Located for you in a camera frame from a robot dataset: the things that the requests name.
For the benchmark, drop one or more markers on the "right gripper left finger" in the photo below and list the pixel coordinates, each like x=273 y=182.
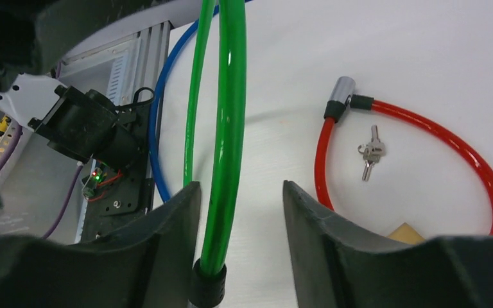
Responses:
x=146 y=263

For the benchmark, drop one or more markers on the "red cable lock keys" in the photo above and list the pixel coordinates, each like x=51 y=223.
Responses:
x=371 y=152

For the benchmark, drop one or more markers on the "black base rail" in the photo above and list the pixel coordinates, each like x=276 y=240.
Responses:
x=121 y=196

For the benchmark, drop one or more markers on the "red cable lock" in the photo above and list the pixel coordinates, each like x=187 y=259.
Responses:
x=343 y=96

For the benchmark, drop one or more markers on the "green cable lock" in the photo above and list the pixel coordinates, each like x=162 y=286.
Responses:
x=209 y=271

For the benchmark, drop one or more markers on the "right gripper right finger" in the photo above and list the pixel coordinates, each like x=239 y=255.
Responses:
x=337 y=263

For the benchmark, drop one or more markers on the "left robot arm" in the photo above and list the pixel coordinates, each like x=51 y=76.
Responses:
x=34 y=37

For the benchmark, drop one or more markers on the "large brass padlock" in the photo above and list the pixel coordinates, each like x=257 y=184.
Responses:
x=405 y=233

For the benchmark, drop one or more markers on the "blue cable lock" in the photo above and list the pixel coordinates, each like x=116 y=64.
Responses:
x=157 y=127

